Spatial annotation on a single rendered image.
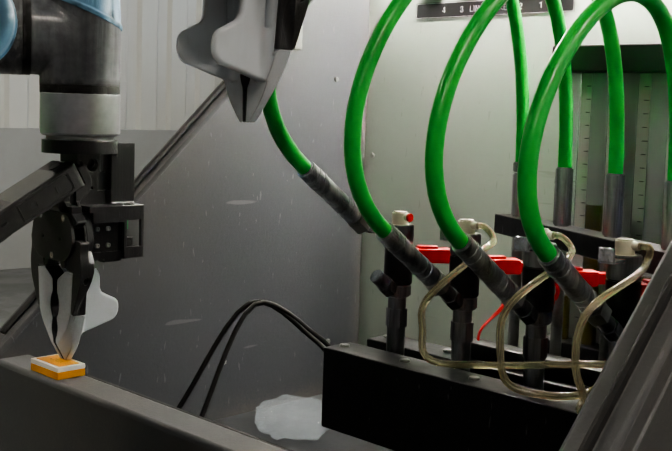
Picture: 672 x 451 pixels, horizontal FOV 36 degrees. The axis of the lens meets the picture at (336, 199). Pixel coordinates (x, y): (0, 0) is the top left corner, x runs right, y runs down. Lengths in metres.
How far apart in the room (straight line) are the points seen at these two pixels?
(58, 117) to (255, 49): 0.35
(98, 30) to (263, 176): 0.38
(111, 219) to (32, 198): 0.08
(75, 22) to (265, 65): 0.34
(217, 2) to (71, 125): 0.32
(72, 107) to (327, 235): 0.50
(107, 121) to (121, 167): 0.06
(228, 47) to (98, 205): 0.38
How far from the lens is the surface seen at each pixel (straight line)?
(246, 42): 0.68
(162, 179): 1.20
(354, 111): 0.83
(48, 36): 0.99
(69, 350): 1.03
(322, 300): 1.39
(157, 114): 8.17
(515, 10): 1.13
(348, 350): 1.01
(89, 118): 0.99
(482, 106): 1.29
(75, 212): 1.00
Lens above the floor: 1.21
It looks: 5 degrees down
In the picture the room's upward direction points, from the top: 2 degrees clockwise
